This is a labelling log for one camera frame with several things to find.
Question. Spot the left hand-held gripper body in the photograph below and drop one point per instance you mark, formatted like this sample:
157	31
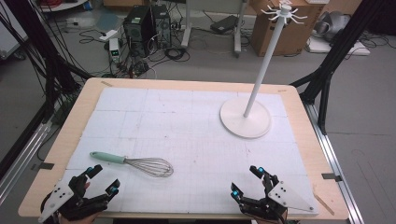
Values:
59	194

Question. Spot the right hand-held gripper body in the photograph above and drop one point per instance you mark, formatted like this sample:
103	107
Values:
289	197

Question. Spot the white hook stand rack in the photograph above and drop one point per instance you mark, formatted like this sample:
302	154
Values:
246	124

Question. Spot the person's left hand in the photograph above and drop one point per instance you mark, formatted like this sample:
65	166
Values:
76	220

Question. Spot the person's right hand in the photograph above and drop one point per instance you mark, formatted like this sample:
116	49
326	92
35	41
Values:
264	221

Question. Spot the black table clamp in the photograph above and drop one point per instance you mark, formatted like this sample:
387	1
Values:
331	176
46	165

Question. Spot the tan tape strip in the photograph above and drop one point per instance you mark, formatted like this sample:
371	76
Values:
323	203

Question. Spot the white grid mat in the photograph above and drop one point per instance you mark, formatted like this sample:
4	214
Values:
186	133

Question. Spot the white device with green display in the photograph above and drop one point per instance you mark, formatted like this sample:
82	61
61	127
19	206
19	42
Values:
114	49

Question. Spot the white power strip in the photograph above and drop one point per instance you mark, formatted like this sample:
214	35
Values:
108	35

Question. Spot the white flat board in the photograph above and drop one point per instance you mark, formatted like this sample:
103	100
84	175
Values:
320	46

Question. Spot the white metal table leg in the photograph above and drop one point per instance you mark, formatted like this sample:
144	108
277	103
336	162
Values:
238	34
186	28

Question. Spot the cardboard box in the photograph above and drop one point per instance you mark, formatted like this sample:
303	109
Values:
289	34

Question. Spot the large black computer tower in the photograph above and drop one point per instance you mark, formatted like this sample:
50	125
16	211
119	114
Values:
137	31

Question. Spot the black flat device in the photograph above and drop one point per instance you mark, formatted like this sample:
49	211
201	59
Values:
224	24

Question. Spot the slim black computer tower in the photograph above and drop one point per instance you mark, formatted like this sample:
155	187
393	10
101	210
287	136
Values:
162	26

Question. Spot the grey rounded appliance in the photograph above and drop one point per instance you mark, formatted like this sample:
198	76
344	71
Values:
333	25

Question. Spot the aluminium rail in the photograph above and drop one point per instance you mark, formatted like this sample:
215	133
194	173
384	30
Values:
330	155
21	158

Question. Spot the black metal frame stand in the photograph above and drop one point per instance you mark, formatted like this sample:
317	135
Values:
330	62
51	56

